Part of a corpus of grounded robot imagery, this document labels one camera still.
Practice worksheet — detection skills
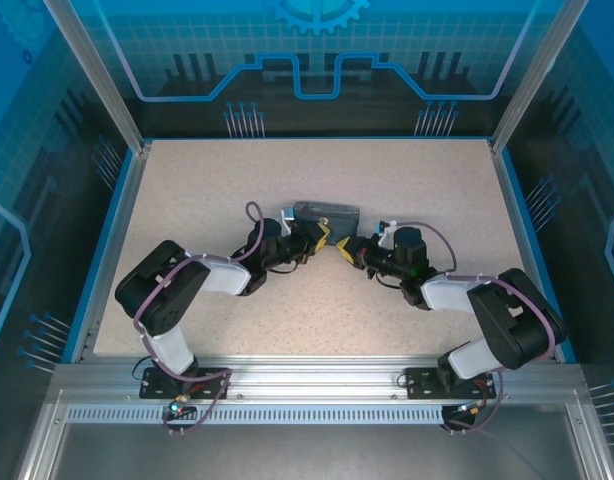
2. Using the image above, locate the starry night print tin box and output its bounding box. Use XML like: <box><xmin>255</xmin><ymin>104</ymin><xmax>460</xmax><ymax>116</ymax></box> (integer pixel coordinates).
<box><xmin>292</xmin><ymin>199</ymin><xmax>362</xmax><ymax>246</ymax></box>

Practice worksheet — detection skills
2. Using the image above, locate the grey metal shelf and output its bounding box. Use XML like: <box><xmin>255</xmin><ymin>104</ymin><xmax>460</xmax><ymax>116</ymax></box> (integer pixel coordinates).
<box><xmin>49</xmin><ymin>423</ymin><xmax>588</xmax><ymax>480</ymax></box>

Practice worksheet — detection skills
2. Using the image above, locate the aluminium side rail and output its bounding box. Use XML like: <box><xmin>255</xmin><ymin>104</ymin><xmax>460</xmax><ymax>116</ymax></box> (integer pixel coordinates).
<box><xmin>71</xmin><ymin>141</ymin><xmax>154</xmax><ymax>364</ymax></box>
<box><xmin>488</xmin><ymin>139</ymin><xmax>561</xmax><ymax>364</ymax></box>

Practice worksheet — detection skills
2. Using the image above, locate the aluminium mounting rail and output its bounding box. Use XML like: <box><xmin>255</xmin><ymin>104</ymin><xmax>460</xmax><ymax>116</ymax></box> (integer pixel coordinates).
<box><xmin>51</xmin><ymin>353</ymin><xmax>586</xmax><ymax>404</ymax></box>

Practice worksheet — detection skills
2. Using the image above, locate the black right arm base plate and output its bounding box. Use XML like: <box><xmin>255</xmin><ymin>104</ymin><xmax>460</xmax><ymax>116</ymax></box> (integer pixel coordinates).
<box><xmin>404</xmin><ymin>366</ymin><xmax>503</xmax><ymax>401</ymax></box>

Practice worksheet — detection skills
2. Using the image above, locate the slotted grey cable duct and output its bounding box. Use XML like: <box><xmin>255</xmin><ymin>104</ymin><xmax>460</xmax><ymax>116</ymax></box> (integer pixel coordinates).
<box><xmin>64</xmin><ymin>403</ymin><xmax>451</xmax><ymax>427</ymax></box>

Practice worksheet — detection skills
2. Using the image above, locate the cable connector with led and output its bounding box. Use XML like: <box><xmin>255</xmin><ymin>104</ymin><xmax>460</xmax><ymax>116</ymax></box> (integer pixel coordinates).
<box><xmin>165</xmin><ymin>394</ymin><xmax>189</xmax><ymax>419</ymax></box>
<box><xmin>454</xmin><ymin>399</ymin><xmax>489</xmax><ymax>417</ymax></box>

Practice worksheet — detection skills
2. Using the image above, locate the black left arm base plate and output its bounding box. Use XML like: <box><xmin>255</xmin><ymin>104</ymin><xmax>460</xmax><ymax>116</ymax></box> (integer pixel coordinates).
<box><xmin>139</xmin><ymin>366</ymin><xmax>233</xmax><ymax>401</ymax></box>

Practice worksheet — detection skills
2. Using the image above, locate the aluminium frame post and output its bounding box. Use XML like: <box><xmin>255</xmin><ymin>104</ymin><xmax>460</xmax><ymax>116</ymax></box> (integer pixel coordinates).
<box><xmin>40</xmin><ymin>0</ymin><xmax>156</xmax><ymax>156</ymax></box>
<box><xmin>488</xmin><ymin>0</ymin><xmax>592</xmax><ymax>156</ymax></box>

